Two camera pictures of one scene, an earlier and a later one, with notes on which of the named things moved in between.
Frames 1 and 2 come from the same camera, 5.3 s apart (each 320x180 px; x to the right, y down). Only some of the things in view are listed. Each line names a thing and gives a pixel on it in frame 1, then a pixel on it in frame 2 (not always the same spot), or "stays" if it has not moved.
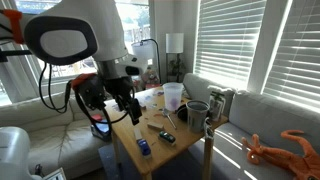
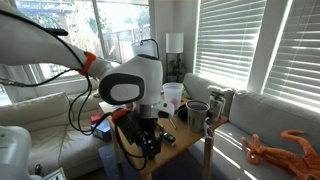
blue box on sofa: (101, 130) stays
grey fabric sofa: (251, 113) stays
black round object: (183, 112) stays
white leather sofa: (59, 136) stays
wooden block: (166, 136) to (168, 143)
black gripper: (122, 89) to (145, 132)
